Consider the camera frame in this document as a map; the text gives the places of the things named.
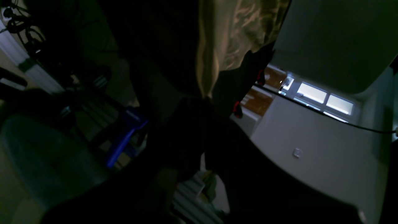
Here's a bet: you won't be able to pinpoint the camouflage t-shirt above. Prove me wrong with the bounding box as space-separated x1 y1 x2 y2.
195 0 290 98

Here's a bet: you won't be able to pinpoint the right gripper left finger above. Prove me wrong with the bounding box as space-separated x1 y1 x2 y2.
146 98 207 187

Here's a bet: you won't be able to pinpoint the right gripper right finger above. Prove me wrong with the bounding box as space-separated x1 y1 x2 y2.
204 98 361 224

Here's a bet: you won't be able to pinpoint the red clamp right rear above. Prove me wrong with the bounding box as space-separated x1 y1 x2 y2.
233 101 243 119

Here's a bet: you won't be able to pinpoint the blue clamp right rear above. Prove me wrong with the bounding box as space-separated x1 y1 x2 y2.
105 106 148 168

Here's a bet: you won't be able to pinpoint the black table cloth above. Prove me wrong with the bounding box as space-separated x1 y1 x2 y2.
98 0 276 120

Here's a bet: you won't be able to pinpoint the black cable bundle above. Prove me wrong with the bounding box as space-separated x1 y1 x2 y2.
0 0 47 63

